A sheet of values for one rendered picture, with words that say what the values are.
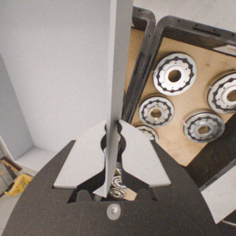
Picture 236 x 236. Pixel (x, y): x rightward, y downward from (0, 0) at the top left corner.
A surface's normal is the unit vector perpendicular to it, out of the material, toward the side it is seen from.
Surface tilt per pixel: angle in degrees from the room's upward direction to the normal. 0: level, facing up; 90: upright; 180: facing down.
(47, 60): 1
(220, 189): 0
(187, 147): 0
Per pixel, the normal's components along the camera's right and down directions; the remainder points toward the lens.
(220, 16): -0.25, 0.46
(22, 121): 0.96, 0.21
